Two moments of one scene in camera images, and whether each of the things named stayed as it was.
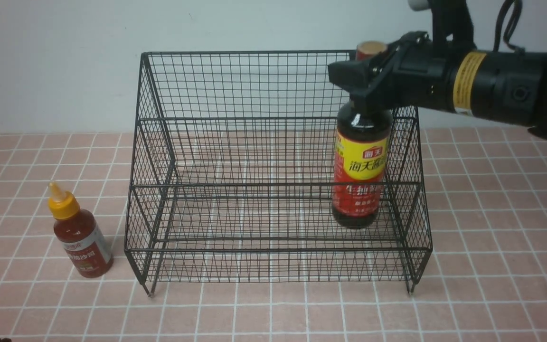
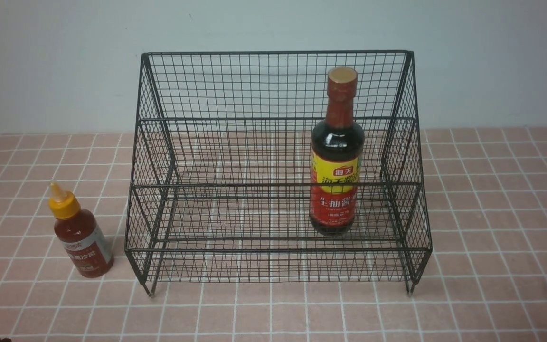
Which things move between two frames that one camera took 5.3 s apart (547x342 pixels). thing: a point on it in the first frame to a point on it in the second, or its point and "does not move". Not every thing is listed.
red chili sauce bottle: [81, 236] does not move
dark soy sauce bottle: [362, 156] to [336, 156]
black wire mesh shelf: [231, 176] does not move
